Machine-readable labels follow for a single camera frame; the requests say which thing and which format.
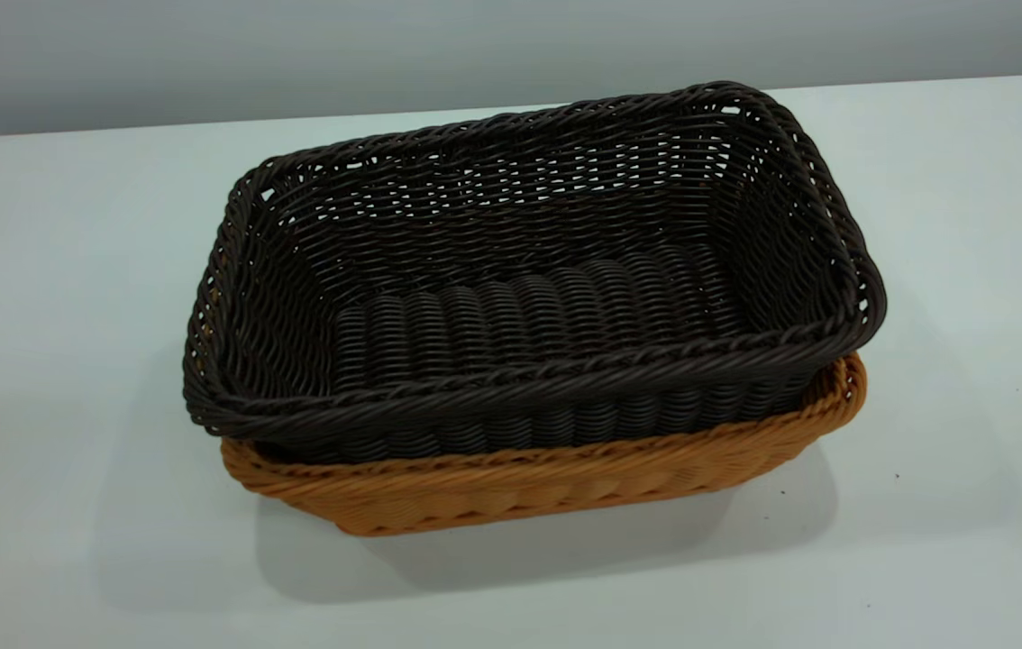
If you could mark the dark brown wicker basket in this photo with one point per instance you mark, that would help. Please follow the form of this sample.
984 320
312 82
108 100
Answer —
520 315

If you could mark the light brown wicker basket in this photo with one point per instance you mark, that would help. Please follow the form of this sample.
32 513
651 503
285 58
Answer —
520 491

